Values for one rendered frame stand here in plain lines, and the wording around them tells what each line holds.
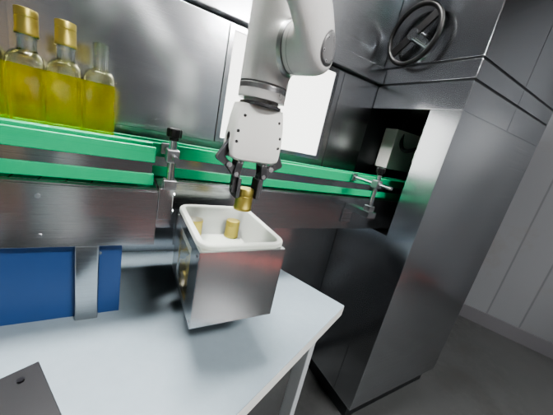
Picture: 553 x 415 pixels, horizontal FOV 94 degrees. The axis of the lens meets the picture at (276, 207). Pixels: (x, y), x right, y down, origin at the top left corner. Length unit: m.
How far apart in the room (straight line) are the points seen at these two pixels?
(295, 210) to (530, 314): 2.51
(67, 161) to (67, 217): 0.10
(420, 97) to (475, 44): 0.20
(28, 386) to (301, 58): 0.60
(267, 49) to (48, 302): 0.64
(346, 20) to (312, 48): 0.76
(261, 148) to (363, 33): 0.85
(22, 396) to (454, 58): 1.30
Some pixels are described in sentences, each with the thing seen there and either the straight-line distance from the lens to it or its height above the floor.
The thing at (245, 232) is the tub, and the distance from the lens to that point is 0.66.
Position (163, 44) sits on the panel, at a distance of 0.86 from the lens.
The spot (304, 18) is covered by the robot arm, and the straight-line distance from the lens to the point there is 0.42.
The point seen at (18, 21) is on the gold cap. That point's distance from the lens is 0.73.
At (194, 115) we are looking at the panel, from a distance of 0.86.
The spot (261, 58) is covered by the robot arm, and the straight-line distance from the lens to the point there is 0.47.
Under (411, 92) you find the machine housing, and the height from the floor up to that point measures 1.47.
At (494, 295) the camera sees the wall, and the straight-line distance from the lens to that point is 3.01.
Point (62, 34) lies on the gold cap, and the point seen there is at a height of 1.31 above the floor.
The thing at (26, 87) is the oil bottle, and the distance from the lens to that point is 0.71.
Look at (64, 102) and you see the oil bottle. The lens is 0.70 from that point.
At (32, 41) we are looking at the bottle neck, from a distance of 0.73.
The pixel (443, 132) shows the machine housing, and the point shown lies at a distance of 1.07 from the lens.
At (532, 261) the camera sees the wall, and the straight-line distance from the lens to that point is 2.93.
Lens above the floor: 1.21
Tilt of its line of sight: 15 degrees down
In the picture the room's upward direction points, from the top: 12 degrees clockwise
